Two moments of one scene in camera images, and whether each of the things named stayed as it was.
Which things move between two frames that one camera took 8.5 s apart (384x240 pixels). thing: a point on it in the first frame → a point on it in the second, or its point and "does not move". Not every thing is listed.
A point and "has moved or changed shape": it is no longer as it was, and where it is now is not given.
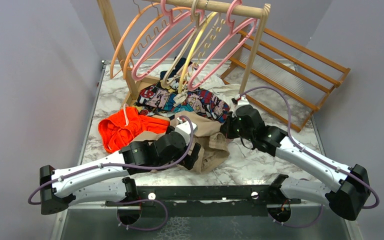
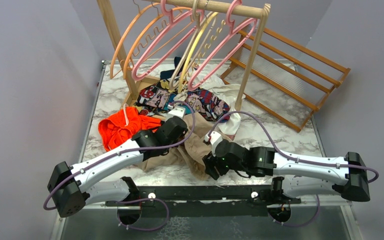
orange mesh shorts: [117, 133] does not move
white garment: [208, 76] does not move
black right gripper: [226, 127] → [210, 161]
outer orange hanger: [111, 75] does not move
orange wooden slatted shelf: [282, 76] does not move
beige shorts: [212, 157] has moved or changed shape
